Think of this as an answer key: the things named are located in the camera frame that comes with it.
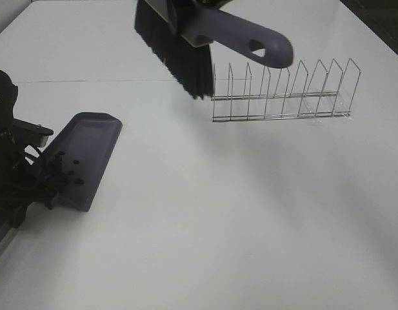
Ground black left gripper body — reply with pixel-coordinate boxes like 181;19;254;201
12;119;54;147

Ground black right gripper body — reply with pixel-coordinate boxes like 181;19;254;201
172;0;231;9

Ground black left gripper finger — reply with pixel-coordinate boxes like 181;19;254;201
10;201;32;229

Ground pile of coffee beans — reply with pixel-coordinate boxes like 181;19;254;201
48;152;85;193

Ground purple plastic dustpan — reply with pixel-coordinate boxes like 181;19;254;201
0;112;123;245

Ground purple hand brush black bristles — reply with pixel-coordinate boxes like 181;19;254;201
134;0;294;100

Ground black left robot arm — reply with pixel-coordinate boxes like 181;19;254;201
0;70;54;228

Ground black cable bundle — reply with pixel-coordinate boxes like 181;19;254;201
0;145;70;211

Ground metal wire rack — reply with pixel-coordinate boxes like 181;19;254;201
212;59;362;123

